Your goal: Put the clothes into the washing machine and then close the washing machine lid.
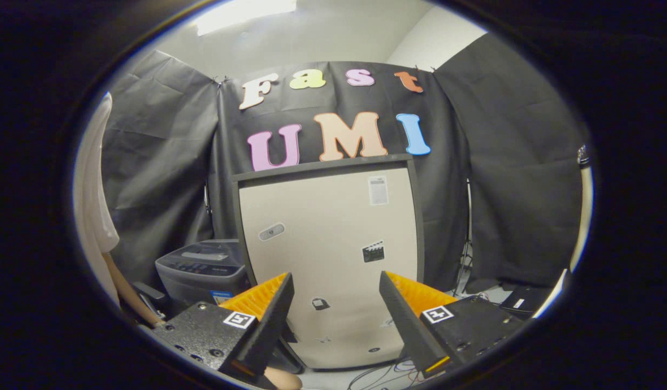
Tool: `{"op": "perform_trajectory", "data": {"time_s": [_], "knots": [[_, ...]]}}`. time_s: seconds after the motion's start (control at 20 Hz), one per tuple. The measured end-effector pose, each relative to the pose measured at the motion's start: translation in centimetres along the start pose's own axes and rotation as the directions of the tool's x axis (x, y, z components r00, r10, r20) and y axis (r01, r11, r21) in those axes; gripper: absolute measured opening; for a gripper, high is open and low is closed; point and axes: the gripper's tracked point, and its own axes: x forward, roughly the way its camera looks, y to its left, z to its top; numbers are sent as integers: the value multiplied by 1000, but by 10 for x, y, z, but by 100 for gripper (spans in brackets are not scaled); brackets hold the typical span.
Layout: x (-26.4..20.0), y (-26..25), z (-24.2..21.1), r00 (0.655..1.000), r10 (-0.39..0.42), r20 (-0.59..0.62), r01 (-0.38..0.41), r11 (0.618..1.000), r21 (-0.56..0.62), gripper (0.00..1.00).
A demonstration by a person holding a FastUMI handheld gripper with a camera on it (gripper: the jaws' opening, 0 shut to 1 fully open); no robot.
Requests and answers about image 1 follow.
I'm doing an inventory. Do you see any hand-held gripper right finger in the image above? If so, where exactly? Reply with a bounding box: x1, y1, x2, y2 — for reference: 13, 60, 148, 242
379, 271, 523, 380

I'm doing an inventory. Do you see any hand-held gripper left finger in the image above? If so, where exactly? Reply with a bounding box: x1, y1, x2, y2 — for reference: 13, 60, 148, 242
152, 272, 295, 382

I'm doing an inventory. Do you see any grey washing machine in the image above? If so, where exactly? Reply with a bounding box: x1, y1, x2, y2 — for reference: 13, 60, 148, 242
155, 239, 252, 320

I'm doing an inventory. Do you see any person's leg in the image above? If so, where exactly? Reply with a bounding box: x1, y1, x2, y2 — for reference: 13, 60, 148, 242
263, 366, 304, 390

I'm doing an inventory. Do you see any black light stand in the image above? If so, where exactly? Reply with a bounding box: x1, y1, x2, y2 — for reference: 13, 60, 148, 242
454, 179, 475, 296

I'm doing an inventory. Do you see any black flat case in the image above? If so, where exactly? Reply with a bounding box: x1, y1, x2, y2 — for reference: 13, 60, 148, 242
498, 284, 553, 315

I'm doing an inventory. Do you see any black chair armrest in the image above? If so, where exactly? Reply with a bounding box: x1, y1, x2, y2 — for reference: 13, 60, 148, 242
132, 281, 169, 320

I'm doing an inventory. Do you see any black backdrop cloth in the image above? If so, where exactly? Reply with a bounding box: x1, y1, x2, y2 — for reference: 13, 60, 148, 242
101, 32, 588, 293

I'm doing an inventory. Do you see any white pole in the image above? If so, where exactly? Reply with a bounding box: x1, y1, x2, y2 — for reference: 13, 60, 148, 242
547, 162, 594, 317

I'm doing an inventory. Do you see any person's white shirt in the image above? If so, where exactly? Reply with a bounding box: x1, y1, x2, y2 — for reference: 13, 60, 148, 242
73, 92, 120, 307

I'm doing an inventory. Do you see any bundle of floor cables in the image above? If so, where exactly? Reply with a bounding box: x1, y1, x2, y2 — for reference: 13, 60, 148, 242
347, 355, 426, 390

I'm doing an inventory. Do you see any beige cabinet with grey frame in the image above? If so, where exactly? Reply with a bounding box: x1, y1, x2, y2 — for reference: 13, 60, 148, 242
231, 154, 425, 371

